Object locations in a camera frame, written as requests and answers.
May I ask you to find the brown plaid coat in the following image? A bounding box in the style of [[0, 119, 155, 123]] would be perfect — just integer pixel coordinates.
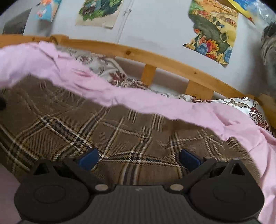
[[1, 76, 260, 185]]

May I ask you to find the pink bed sheet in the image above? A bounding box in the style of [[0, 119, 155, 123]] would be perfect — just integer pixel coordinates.
[[1, 42, 275, 223]]

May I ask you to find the grey door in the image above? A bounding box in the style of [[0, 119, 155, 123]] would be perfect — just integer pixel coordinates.
[[2, 8, 31, 34]]

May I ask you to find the orange anime girl poster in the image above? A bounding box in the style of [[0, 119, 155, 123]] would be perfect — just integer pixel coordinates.
[[36, 0, 61, 22]]

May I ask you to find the floral patterned bedding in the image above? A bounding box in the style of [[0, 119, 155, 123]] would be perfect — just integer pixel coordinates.
[[56, 46, 272, 132]]

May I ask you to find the green chibi character poster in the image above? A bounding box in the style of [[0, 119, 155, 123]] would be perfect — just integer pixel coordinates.
[[75, 0, 124, 29]]

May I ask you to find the grey furry blanket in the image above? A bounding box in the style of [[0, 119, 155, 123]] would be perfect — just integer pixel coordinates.
[[261, 22, 276, 98]]

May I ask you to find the colourful landscape poster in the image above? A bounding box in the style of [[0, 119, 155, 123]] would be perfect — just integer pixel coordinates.
[[183, 0, 239, 66]]

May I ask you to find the yellow blue poster corner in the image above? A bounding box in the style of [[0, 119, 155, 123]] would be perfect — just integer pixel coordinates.
[[228, 0, 257, 23]]

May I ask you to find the wooden bed frame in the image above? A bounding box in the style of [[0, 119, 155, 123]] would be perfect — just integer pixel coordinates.
[[0, 34, 276, 121]]

